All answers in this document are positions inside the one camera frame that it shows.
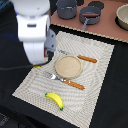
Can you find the round wooden plate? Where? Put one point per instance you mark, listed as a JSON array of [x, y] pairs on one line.
[[68, 66]]

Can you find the pink toy stove top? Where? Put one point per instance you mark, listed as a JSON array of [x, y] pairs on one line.
[[106, 27]]

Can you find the fork with wooden handle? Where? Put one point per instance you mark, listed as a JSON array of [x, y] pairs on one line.
[[71, 83]]

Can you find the yellow toy banana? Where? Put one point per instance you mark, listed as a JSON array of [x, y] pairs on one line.
[[55, 97]]

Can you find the knife with wooden handle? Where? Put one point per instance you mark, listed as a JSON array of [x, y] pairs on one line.
[[80, 56]]

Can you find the white woven placemat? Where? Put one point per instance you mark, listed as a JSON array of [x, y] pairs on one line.
[[78, 105]]

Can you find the large grey pot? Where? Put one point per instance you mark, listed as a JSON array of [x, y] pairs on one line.
[[66, 9]]

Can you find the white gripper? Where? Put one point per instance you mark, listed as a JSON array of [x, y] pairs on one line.
[[37, 38]]

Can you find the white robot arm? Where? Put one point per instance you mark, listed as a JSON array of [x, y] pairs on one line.
[[33, 17]]

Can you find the white toy sink bowl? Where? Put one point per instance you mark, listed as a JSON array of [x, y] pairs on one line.
[[122, 15]]

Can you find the yellow toy butter box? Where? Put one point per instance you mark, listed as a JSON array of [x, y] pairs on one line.
[[36, 66]]

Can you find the small grey saucepan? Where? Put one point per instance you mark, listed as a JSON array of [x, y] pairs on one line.
[[89, 20]]

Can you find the brown toy sausage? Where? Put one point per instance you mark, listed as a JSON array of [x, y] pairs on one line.
[[90, 15]]

